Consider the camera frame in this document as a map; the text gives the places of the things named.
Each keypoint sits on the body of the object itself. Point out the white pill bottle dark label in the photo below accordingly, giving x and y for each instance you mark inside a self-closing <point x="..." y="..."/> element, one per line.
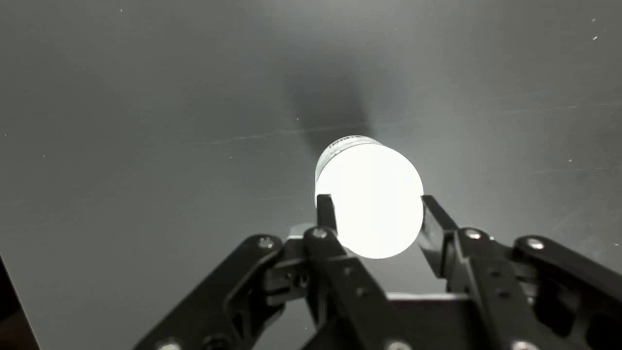
<point x="372" y="200"/>

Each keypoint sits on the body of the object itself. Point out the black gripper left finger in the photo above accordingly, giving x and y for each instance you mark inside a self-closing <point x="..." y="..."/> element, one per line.
<point x="278" y="291"/>

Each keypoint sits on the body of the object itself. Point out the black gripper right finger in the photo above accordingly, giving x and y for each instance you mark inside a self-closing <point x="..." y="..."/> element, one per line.
<point x="531" y="291"/>

